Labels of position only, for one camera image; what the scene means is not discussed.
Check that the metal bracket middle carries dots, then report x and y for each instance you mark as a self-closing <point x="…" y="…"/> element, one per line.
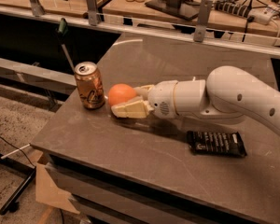
<point x="93" y="15"/>

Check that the black rxbar chocolate wrapper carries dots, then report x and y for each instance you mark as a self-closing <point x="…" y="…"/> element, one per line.
<point x="221" y="144"/>

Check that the metal bracket right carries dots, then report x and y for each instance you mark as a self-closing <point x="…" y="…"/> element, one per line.
<point x="203" y="17"/>

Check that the metal bracket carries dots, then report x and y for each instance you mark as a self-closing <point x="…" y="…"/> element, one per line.
<point x="37" y="8"/>
<point x="93" y="15"/>
<point x="203" y="17"/>

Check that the orange fruit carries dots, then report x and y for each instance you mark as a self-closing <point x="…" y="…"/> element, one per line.
<point x="120" y="93"/>

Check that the black tripod leg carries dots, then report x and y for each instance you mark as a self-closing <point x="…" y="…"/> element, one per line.
<point x="17" y="172"/>

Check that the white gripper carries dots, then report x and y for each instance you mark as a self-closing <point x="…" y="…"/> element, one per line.
<point x="160" y="98"/>

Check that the metal rail frame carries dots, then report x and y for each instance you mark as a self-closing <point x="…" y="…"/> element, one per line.
<point x="120" y="29"/>

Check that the green handled tool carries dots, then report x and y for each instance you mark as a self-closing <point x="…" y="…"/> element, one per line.
<point x="61" y="32"/>

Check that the power strip with cables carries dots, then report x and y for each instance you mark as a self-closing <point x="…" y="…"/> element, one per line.
<point x="259" y="11"/>

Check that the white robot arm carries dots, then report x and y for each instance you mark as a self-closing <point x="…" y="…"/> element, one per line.
<point x="228" y="93"/>

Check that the black monitor stand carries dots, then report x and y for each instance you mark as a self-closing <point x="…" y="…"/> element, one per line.
<point x="176" y="8"/>

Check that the gold soda can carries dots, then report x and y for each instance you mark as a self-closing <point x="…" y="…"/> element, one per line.
<point x="89" y="85"/>

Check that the metal bracket left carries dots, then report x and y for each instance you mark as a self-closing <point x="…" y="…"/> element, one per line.
<point x="37" y="8"/>

